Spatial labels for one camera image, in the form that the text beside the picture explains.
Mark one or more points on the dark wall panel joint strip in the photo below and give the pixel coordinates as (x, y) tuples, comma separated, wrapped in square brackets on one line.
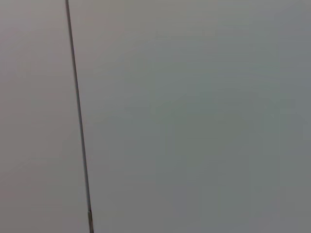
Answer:
[(78, 97)]

